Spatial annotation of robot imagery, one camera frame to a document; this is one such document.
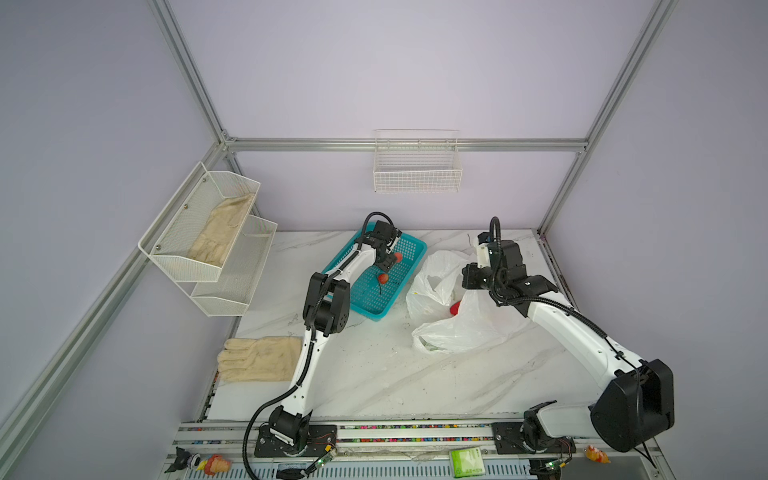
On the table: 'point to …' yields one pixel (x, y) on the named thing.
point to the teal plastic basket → (373, 291)
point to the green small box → (467, 462)
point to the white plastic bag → (449, 317)
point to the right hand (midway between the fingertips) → (461, 268)
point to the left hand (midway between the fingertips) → (379, 257)
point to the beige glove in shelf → (221, 228)
